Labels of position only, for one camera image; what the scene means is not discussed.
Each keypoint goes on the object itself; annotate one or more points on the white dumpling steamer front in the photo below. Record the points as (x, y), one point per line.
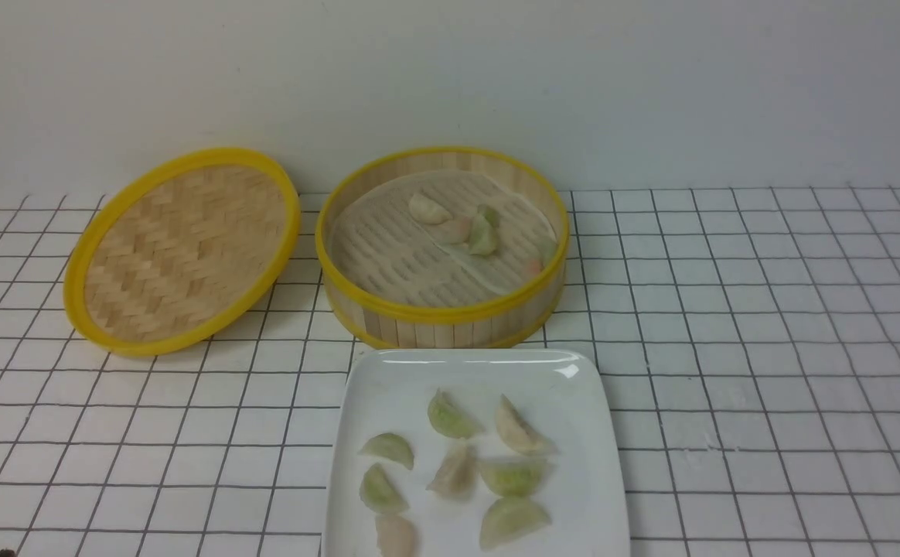
(517, 433)

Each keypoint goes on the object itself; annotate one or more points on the white dumpling steamer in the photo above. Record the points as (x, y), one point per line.
(426, 211)
(517, 433)

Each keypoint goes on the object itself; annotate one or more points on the small green dumpling steamer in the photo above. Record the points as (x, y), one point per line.
(380, 495)
(488, 214)

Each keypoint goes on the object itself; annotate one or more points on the green dumpling plate top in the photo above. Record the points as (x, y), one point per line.
(447, 419)

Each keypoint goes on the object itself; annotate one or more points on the green dumpling plate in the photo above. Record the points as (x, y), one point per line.
(390, 446)
(509, 519)
(447, 419)

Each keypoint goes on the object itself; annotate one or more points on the white square plate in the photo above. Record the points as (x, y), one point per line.
(558, 392)

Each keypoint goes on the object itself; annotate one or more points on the green dumpling plate left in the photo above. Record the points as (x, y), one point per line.
(390, 446)

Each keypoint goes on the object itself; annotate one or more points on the pink dumpling plate centre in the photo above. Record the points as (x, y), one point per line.
(456, 475)

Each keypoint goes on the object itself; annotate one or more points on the pink dumpling plate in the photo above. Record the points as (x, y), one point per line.
(396, 536)
(456, 475)

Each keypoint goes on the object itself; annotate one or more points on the green dumpling plate lower right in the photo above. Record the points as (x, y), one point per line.
(509, 519)

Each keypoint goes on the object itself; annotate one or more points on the pink dumpling plate bottom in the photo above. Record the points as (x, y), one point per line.
(396, 536)

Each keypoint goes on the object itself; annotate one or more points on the bamboo steamer basket yellow rim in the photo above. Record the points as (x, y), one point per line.
(392, 286)

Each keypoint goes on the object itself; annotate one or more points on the pink dumpling in steamer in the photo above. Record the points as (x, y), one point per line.
(453, 231)

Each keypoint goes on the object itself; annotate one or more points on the white dumpling steamer top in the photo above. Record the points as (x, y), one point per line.
(426, 211)

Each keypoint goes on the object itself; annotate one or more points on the small green dumpling steamer top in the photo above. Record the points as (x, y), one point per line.
(488, 214)

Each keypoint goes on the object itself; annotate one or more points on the bamboo steamer lid yellow rim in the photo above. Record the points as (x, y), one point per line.
(182, 252)

